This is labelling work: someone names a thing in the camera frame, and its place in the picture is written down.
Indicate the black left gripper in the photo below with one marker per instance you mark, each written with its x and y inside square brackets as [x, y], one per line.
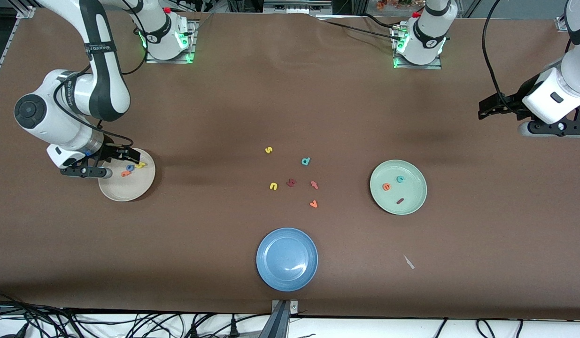
[514, 102]

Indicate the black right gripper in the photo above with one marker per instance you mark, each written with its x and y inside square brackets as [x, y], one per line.
[109, 152]

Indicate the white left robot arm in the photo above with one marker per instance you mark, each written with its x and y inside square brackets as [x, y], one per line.
[428, 33]

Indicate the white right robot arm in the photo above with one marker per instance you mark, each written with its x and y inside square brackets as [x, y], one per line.
[59, 126]

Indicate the beige brown plate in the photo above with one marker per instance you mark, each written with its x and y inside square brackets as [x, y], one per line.
[130, 188]

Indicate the brown paper table cover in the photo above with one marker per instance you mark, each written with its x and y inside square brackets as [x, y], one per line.
[200, 244]

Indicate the light green plate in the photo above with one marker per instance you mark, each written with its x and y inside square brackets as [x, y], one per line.
[398, 192]

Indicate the orange flowers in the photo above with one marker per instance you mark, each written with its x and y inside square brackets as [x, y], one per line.
[393, 3]

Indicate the dark red letter k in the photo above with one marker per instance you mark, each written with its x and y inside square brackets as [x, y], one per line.
[290, 182]

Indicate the small grey tape scrap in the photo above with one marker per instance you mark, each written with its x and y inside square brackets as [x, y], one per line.
[408, 262]

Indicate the teal letter d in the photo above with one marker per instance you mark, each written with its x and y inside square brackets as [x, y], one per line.
[305, 161]

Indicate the blue plate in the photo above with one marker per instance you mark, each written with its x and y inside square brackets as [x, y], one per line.
[287, 259]

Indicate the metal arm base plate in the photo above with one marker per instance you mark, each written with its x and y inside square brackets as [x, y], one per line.
[412, 66]
[194, 47]

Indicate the aluminium table frame rail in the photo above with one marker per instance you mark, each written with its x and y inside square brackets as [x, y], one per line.
[26, 12]
[560, 23]

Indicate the silver frame bar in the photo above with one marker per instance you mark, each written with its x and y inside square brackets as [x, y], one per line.
[297, 7]

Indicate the silver mount bracket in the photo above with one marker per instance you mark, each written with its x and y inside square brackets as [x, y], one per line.
[294, 307]

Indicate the dark aluminium mount post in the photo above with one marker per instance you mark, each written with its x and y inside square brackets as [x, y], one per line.
[278, 326]

